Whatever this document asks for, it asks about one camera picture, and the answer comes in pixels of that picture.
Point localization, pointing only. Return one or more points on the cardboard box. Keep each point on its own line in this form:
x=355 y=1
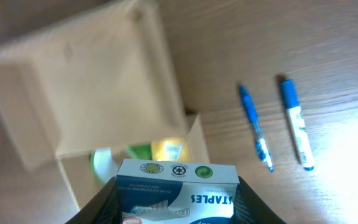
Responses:
x=102 y=78

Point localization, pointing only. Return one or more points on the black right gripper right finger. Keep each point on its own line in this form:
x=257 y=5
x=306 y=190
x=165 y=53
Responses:
x=251 y=209

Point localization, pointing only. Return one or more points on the blue white marker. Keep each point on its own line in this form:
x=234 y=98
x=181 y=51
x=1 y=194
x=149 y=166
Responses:
x=297 y=124

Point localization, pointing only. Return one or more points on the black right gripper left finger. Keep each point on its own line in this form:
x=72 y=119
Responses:
x=102 y=208

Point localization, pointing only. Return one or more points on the white blue eraser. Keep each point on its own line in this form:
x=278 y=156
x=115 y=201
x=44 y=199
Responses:
x=176 y=192

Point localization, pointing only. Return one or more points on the green tape roll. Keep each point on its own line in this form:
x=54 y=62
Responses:
x=105 y=164

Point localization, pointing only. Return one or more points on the blue ballpoint pen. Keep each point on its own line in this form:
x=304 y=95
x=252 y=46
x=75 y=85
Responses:
x=261 y=146

